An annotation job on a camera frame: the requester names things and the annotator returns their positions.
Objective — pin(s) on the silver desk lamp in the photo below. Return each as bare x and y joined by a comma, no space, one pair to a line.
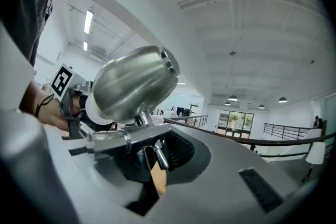
131,86

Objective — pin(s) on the ceiling tube light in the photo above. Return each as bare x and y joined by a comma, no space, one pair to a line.
88,21
85,46

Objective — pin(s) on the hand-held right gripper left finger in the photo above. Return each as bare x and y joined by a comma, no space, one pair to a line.
39,165

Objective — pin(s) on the round ceiling sensor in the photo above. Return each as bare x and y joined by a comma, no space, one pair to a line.
232,52

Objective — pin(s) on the glass entrance door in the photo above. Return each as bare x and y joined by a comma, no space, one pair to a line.
236,123

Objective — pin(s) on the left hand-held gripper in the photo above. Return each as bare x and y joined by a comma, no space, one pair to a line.
62,81

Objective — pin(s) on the ceiling air conditioner unit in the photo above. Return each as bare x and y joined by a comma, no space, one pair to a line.
97,55

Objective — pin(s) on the person's left forearm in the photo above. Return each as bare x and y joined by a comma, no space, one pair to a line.
52,115

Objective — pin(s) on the dark metal railing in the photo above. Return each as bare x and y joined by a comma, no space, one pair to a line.
275,142

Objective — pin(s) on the black balcony railing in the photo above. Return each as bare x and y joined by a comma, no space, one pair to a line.
288,126

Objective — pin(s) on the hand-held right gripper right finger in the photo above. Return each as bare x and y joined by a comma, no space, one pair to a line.
223,191

